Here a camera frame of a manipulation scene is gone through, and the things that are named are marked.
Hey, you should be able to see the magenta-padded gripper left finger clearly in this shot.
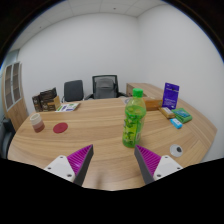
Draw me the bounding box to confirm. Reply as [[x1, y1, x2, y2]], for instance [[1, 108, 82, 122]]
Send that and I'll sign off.
[[43, 143, 95, 187]]

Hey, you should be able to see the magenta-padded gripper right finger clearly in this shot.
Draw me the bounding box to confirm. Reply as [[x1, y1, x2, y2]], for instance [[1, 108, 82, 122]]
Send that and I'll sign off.
[[134, 144, 184, 185]]

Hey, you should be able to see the green drink bottle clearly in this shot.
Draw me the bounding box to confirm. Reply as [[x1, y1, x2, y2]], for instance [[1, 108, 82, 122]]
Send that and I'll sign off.
[[122, 87, 148, 149]]

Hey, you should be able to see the small grey round disc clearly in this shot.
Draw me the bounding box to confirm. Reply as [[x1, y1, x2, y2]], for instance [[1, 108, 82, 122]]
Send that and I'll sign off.
[[169, 143, 184, 158]]

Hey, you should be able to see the flat round red coaster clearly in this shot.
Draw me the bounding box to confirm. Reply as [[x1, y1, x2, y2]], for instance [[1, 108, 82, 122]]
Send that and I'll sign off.
[[52, 121, 69, 134]]

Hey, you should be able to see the small blue box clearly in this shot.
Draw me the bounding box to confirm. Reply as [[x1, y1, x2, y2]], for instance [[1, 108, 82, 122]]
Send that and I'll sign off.
[[169, 117, 184, 130]]

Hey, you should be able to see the flat tan box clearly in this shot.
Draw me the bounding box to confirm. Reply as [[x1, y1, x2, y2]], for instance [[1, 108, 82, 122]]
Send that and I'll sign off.
[[158, 106, 176, 120]]

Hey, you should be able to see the orange wooden box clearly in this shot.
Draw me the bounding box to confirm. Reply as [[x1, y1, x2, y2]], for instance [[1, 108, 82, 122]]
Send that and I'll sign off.
[[143, 97, 164, 112]]

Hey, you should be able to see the white and pink ribbed mug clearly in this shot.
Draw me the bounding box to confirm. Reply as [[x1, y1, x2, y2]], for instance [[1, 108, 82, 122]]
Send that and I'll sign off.
[[29, 112, 46, 134]]

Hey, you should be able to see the brown box with label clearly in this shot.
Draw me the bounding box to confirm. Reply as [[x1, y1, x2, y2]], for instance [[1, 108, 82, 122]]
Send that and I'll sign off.
[[41, 95, 62, 112]]

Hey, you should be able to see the purple box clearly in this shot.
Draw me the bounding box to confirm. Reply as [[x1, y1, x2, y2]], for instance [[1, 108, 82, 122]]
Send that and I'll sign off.
[[162, 82, 180, 110]]

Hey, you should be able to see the black office chair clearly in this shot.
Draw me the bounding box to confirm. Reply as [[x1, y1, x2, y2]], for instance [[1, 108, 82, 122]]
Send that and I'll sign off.
[[61, 79, 85, 103]]

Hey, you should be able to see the wooden side desk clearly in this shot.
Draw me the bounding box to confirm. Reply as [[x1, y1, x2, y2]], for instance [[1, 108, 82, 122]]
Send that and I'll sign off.
[[125, 82, 164, 100]]

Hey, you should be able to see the small dark brown box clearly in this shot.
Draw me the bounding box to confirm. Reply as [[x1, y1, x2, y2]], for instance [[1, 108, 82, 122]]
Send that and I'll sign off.
[[31, 94, 43, 113]]

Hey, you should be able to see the grey-backed mesh office chair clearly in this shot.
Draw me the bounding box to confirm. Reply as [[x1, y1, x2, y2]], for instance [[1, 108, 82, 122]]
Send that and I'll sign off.
[[83, 74, 128, 101]]

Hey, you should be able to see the black sofa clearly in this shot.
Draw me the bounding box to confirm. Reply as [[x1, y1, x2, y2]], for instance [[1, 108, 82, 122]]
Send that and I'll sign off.
[[0, 117, 16, 159]]

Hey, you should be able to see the wooden shelf cabinet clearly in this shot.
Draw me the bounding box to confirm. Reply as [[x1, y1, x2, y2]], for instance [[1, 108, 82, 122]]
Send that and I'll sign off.
[[0, 60, 29, 131]]

